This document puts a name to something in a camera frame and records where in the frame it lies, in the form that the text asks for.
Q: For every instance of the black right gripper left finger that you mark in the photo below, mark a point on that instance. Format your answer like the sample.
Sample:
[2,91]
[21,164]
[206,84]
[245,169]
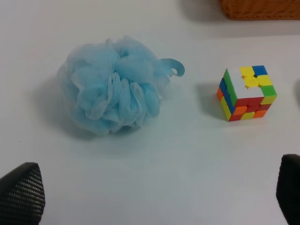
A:
[22,196]

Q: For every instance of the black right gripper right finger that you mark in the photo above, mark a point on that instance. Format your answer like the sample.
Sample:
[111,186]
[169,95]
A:
[288,188]

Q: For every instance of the orange wicker basket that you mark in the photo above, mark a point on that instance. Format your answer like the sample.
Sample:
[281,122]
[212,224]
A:
[255,10]

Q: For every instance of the colourful puzzle cube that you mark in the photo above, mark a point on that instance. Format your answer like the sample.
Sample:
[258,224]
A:
[246,92]

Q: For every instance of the blue mesh bath sponge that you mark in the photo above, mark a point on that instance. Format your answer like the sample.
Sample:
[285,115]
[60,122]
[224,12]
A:
[115,84]

